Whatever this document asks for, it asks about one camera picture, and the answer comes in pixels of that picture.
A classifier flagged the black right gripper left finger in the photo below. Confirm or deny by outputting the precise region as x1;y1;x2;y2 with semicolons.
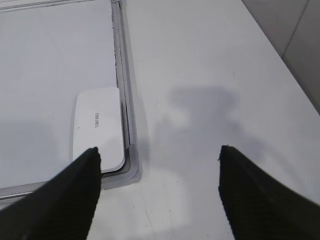
0;147;101;240

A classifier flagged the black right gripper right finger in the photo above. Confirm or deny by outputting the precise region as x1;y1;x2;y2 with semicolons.
218;145;320;240

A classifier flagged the white whiteboard eraser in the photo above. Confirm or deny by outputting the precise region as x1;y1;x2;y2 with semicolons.
72;86;125;173

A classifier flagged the whiteboard with grey frame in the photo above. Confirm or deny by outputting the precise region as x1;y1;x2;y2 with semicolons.
0;0;141;204

